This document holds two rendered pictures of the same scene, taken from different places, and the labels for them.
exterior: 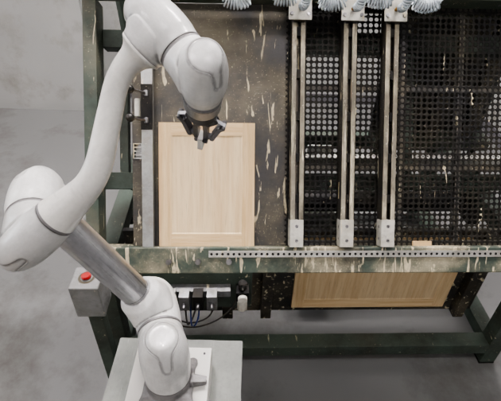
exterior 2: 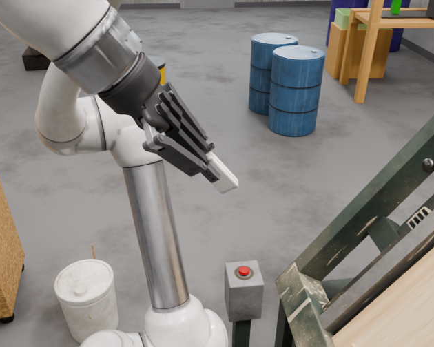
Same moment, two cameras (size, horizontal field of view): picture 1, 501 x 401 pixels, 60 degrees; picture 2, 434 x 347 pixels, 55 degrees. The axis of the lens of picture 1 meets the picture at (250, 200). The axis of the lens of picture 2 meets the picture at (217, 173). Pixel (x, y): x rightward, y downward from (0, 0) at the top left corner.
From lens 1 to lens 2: 1.13 m
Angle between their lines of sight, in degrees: 68
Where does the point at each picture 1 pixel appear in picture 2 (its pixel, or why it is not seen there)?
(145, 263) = (302, 333)
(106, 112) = not seen: hidden behind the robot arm
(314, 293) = not seen: outside the picture
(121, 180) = (385, 237)
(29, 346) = (270, 306)
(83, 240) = (131, 188)
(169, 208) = (378, 316)
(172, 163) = not seen: outside the picture
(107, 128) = not seen: hidden behind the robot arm
